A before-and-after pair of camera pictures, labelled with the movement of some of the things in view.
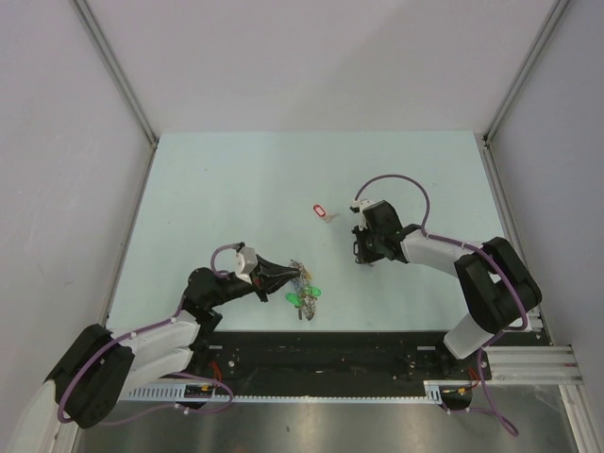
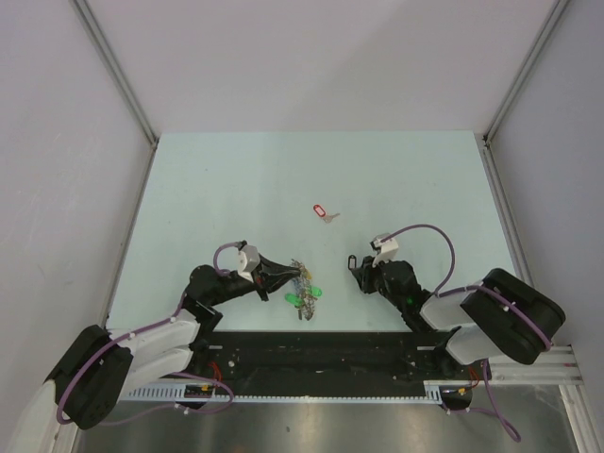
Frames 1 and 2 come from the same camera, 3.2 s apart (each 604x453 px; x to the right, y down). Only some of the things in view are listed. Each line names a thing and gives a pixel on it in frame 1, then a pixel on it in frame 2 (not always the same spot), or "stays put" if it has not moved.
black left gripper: x=265 y=278 stays put
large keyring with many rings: x=306 y=294 stays put
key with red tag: x=321 y=212 stays put
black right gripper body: x=369 y=250 → x=376 y=281
